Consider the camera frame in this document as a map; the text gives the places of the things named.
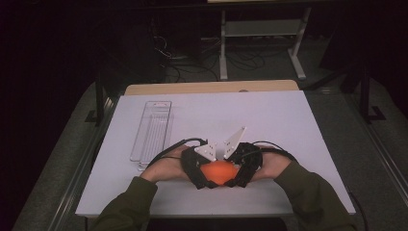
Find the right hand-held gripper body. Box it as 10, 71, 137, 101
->
222, 126, 264, 188

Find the white table board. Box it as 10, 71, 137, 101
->
75, 90, 356, 219

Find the person's right hand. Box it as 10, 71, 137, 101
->
251, 145, 293, 182

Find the tangle of floor cables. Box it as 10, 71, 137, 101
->
152, 25, 268, 83

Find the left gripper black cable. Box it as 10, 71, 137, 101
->
145, 138, 209, 169

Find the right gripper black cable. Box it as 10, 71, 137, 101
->
249, 140, 299, 163

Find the white metal table frame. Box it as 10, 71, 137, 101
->
219, 7, 313, 81

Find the clear plastic packaging tray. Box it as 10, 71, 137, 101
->
129, 100, 174, 171

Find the person's left hand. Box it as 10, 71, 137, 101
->
140, 145, 191, 184

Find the black metal stand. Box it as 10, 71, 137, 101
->
85, 75, 112, 128
359, 62, 388, 124

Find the orange ball-like object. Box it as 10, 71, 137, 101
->
199, 160, 240, 186

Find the metal floor rail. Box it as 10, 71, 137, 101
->
47, 95, 119, 231
344, 92, 408, 206

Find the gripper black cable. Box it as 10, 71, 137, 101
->
249, 140, 299, 163
145, 138, 209, 169

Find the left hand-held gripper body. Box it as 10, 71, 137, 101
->
180, 142, 218, 191

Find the wooden table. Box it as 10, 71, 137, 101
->
124, 79, 300, 96

